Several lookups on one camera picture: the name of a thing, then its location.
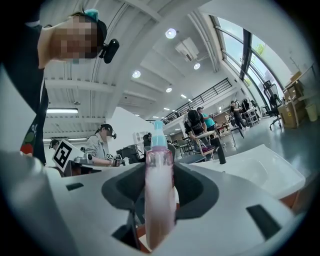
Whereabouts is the white sink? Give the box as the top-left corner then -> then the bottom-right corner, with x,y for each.
189,144 -> 307,200

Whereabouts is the black head camera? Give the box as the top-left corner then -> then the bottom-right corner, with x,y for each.
98,38 -> 121,65

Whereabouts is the ceiling air conditioner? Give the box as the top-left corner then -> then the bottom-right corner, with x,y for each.
174,37 -> 200,63

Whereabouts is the long ceiling tube light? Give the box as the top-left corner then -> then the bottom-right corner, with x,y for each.
45,107 -> 79,114

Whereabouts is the black mezzanine railing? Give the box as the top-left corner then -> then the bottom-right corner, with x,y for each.
161,77 -> 234,123

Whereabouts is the white waste bin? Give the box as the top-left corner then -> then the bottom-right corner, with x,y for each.
305,103 -> 319,123

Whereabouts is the white partition wall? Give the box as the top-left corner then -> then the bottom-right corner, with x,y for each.
105,106 -> 157,165

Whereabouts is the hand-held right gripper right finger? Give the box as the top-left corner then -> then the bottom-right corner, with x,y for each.
154,161 -> 306,256

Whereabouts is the wooden chair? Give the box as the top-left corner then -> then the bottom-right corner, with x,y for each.
191,130 -> 219,161

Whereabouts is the black equipment case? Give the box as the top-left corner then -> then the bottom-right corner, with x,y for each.
116,144 -> 145,165

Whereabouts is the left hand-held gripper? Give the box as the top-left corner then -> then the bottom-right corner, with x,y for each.
51,139 -> 102,178

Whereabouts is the large glass window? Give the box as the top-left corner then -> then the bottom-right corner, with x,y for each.
209,14 -> 292,102

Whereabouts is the pink bottle with blue pump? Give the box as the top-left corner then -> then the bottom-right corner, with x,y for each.
144,120 -> 178,251

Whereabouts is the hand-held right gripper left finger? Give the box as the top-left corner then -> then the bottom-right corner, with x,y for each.
46,162 -> 148,256

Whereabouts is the person's head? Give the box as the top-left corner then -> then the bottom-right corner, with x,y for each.
37,11 -> 108,70

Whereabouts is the small cardboard box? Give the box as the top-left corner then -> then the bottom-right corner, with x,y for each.
283,79 -> 305,101

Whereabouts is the teal hair clip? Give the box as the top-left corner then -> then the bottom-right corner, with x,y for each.
83,8 -> 100,21

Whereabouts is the large cardboard box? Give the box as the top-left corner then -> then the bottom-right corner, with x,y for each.
277,99 -> 308,130

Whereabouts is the black faucet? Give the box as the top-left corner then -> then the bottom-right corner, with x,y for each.
210,137 -> 227,165

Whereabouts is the black mesh office chair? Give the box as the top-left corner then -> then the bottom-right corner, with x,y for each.
262,80 -> 284,130

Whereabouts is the wooden sink cabinet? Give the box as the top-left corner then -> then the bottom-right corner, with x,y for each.
279,191 -> 307,215

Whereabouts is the person's black printed shirt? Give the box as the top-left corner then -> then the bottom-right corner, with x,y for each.
3,19 -> 50,166

